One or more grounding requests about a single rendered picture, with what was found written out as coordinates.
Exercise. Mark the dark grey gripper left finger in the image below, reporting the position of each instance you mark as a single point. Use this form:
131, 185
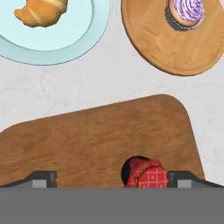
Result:
43, 179

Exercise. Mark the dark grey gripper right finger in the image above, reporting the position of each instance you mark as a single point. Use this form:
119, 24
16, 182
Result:
182, 179

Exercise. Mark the red checkered jam jar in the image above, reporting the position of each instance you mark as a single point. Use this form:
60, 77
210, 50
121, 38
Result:
145, 173

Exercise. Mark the brown wooden cutting board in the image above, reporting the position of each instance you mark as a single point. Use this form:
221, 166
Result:
96, 140

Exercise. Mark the golden croissant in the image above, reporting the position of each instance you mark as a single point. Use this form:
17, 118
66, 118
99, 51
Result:
40, 11

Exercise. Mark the round wooden plate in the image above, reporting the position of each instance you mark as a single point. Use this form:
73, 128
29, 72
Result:
175, 46

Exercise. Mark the light blue plate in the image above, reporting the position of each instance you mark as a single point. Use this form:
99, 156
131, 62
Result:
73, 35

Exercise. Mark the purple frosted cupcake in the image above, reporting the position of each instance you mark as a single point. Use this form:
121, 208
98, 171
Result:
186, 11

